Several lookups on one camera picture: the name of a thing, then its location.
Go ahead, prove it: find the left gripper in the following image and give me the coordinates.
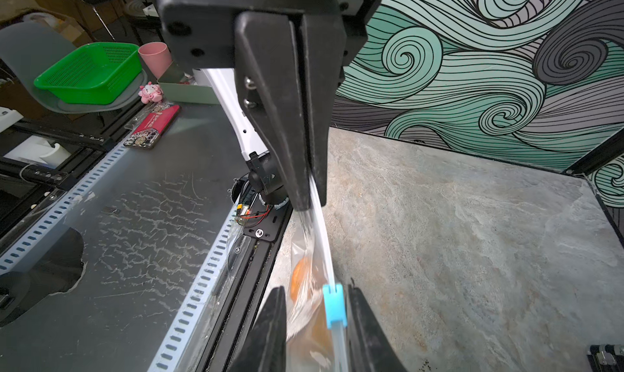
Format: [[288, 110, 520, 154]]
[[155, 0, 382, 211]]

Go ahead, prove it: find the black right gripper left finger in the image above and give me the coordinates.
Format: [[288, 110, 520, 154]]
[[228, 287, 287, 372]]

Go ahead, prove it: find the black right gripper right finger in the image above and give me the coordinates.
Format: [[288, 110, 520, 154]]
[[346, 284, 406, 372]]

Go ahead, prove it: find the pink cup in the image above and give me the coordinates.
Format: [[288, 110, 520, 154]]
[[138, 42, 173, 79]]

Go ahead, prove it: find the pink snack packet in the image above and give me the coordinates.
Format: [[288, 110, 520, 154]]
[[123, 103, 181, 149]]

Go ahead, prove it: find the green plastic basket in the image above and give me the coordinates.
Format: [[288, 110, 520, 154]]
[[33, 42, 141, 105]]

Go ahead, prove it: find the teal plastic basket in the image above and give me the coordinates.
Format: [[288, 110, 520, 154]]
[[587, 344, 624, 372]]

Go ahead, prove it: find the grey round tray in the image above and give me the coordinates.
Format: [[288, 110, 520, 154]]
[[1, 22, 148, 114]]

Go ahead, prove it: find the white slotted cable duct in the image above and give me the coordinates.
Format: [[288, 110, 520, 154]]
[[148, 206, 237, 371]]

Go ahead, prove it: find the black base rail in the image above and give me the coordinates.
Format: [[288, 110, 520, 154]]
[[194, 201, 293, 371]]

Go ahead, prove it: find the pink plush keychain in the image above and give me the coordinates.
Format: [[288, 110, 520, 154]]
[[138, 82, 164, 105]]

